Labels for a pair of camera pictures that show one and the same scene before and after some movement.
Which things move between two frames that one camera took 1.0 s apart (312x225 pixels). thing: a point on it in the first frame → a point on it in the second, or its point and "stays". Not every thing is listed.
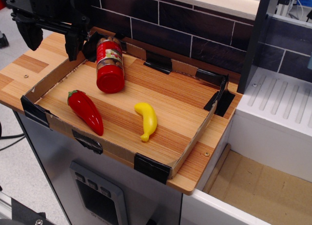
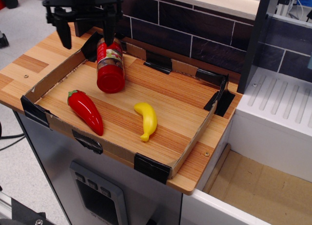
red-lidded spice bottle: x=110 y=73 stays
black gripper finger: x=33 y=33 → x=64 y=30
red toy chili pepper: x=85 y=108 stays
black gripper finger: x=73 y=43 → x=109 y=20
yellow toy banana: x=149 y=119 stays
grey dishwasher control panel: x=104 y=203 stays
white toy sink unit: x=262 y=173 stays
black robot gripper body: x=62 y=11 → x=79 y=5
